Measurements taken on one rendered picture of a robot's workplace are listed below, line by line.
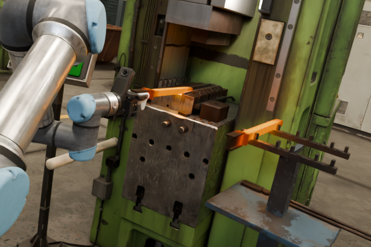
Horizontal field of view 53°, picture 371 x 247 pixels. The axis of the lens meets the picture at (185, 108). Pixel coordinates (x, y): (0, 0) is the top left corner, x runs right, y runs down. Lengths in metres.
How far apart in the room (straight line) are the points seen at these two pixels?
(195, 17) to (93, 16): 0.80
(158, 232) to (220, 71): 0.87
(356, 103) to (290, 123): 5.10
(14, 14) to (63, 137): 0.39
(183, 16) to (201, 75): 0.56
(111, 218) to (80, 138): 1.09
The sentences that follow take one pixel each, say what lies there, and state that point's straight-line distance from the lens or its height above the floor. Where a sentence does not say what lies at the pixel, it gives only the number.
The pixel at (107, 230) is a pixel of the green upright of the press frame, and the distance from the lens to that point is 2.18.
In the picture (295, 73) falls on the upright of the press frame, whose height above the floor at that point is 1.17.
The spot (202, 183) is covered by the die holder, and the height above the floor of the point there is 0.67.
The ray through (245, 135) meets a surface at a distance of 1.14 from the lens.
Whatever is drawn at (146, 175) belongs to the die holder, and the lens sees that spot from 1.67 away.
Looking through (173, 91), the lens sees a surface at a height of 1.01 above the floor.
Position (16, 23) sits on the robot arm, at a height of 1.22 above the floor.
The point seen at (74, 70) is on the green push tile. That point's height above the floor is 1.00.
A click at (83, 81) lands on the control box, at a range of 1.66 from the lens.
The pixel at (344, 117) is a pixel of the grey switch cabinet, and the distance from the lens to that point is 6.74.
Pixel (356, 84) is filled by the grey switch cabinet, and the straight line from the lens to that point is 6.66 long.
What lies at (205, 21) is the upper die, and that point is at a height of 1.30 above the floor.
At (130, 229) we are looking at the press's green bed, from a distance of 1.83.
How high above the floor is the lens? 1.30
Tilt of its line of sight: 13 degrees down
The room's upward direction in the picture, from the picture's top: 11 degrees clockwise
